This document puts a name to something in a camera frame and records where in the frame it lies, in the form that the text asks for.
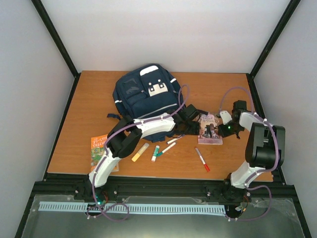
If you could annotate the right rear frame post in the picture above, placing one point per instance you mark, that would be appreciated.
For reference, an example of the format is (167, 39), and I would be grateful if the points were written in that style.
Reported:
(284, 19)

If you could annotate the orange treehouse book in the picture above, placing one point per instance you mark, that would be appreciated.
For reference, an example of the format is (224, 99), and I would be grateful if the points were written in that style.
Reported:
(97, 149)

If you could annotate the navy blue backpack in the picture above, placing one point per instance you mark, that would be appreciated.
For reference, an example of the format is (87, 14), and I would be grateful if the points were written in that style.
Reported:
(146, 92)

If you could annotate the light blue cable duct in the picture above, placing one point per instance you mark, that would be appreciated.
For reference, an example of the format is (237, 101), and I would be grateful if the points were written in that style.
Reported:
(137, 209)

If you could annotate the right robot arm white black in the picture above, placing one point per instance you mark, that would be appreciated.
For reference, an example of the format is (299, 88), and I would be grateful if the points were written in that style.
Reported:
(264, 150)

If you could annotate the yellow highlighter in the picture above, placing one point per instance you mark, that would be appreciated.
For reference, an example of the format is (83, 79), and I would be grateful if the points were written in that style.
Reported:
(140, 152)

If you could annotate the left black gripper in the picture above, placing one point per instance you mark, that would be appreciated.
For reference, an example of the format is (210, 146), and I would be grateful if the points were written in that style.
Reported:
(194, 131)

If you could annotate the metal front plate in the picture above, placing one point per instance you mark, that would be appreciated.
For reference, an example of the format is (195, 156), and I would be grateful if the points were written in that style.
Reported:
(260, 218)

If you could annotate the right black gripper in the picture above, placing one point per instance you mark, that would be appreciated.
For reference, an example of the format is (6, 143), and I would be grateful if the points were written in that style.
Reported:
(224, 132)

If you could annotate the purple cap marker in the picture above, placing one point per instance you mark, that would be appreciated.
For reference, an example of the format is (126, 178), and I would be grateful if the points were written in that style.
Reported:
(172, 140)

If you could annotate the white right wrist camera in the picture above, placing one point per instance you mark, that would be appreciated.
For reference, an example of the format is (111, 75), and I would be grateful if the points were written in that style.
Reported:
(225, 116)

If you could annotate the green cap marker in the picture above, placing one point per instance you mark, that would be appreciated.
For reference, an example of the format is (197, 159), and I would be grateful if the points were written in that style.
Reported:
(166, 149)

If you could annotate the black aluminium frame rail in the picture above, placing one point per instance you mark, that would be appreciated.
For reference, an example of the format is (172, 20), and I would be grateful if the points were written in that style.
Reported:
(117, 188)

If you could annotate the left rear frame post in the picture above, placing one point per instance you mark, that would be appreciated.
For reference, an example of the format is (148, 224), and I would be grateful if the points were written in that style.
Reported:
(43, 14)

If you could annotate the pink shakespeare book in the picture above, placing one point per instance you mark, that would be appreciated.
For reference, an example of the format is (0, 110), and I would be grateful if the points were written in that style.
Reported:
(208, 132)

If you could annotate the frame post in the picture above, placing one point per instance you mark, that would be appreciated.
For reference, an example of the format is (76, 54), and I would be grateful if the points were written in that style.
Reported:
(43, 14)
(284, 19)

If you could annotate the green white glue stick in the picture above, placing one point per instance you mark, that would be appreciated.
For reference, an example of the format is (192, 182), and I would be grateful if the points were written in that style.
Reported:
(156, 150)

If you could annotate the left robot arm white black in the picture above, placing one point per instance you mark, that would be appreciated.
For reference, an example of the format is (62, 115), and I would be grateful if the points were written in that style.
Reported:
(125, 136)

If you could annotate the red marker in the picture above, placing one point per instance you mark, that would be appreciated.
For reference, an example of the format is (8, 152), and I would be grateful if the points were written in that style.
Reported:
(202, 159)

